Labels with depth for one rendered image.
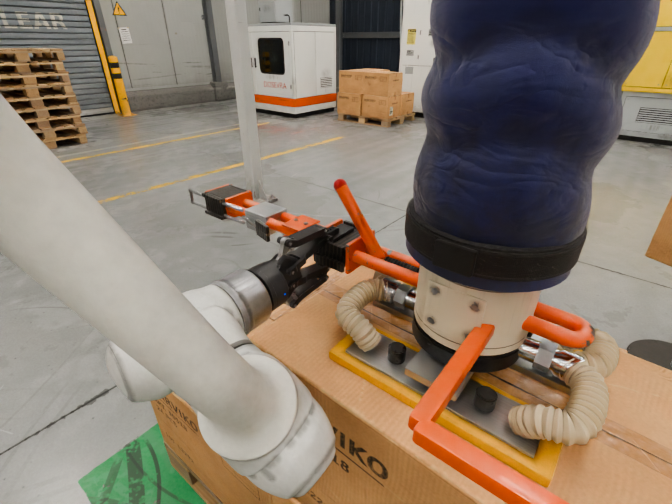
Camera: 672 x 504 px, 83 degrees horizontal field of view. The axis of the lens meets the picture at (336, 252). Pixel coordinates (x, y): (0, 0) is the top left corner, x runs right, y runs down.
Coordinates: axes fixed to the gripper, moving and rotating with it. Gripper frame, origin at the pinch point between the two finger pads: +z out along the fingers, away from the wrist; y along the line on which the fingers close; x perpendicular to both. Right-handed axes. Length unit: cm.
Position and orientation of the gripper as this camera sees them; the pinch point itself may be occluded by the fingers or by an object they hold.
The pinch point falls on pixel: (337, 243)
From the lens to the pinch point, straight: 72.2
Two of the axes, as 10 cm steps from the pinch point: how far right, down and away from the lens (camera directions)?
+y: 0.1, 8.7, 5.0
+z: 6.2, -3.9, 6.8
